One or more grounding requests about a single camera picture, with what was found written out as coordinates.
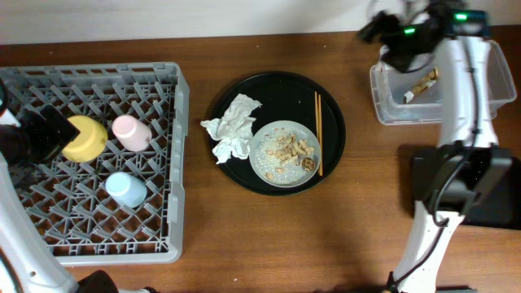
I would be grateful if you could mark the grey dishwasher rack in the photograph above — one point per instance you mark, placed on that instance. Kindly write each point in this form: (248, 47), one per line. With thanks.
(122, 207)

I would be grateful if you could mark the light blue plastic cup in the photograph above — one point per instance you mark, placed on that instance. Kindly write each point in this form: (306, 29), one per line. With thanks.
(126, 190)

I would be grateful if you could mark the pink plastic cup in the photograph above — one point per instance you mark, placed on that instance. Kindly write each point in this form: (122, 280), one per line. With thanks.
(131, 133)

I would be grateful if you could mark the food scraps on plate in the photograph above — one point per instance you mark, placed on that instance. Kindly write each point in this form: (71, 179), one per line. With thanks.
(284, 158)

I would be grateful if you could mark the crumpled white napkin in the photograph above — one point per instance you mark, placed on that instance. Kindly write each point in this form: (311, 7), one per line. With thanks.
(233, 131)

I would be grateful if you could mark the clear plastic bin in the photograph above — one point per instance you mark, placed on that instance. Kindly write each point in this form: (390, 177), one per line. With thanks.
(389, 87)

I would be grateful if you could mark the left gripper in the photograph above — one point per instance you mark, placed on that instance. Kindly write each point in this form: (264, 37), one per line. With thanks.
(55, 137)

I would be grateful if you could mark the grey plate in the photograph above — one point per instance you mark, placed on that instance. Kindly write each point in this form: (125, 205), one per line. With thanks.
(302, 133)

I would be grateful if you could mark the round black tray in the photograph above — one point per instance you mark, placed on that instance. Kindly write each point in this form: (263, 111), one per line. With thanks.
(285, 96)

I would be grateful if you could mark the wooden chopstick left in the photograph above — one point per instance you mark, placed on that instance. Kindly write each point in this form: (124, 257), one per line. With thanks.
(315, 108)

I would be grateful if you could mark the yellow bowl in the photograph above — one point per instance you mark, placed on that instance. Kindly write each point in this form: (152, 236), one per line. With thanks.
(89, 143)

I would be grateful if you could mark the black bin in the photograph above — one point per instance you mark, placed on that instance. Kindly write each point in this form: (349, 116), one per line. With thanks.
(501, 209)

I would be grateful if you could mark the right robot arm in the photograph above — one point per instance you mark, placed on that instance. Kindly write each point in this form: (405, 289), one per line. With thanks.
(467, 163)

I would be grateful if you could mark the gold foil wrapper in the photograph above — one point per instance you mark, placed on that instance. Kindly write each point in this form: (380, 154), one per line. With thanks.
(423, 84)

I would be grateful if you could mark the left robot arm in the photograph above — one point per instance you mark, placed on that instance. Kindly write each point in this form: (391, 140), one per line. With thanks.
(26, 263)

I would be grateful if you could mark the wooden chopstick right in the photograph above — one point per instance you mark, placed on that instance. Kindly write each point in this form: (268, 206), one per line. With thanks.
(319, 130)

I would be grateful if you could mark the wooden chopstick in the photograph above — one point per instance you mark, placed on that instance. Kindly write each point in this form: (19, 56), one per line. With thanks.
(319, 130)
(315, 108)

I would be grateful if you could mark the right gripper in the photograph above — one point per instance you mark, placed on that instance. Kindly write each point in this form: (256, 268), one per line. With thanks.
(390, 24)

